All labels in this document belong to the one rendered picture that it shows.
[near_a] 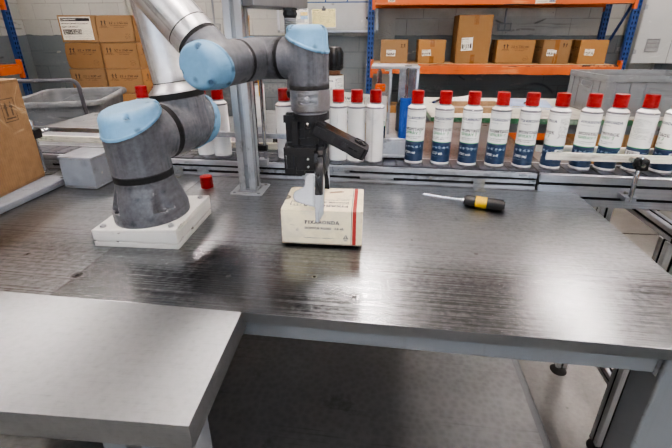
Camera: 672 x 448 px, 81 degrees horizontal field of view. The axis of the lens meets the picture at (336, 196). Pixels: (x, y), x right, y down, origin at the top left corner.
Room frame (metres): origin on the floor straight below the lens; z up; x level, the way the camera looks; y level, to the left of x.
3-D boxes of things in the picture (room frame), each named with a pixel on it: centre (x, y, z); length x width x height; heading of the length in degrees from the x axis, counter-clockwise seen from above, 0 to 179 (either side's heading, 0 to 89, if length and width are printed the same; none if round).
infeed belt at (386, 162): (1.17, 0.26, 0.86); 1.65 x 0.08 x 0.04; 83
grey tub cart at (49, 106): (3.07, 2.01, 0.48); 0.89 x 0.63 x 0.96; 14
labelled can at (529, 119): (1.07, -0.52, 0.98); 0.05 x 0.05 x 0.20
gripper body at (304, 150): (0.76, 0.05, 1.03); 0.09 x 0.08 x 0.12; 85
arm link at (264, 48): (0.79, 0.15, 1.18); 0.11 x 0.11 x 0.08; 66
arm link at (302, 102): (0.76, 0.05, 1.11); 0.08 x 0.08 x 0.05
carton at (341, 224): (0.76, 0.02, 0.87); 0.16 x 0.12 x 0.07; 85
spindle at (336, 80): (1.74, 0.01, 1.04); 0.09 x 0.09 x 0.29
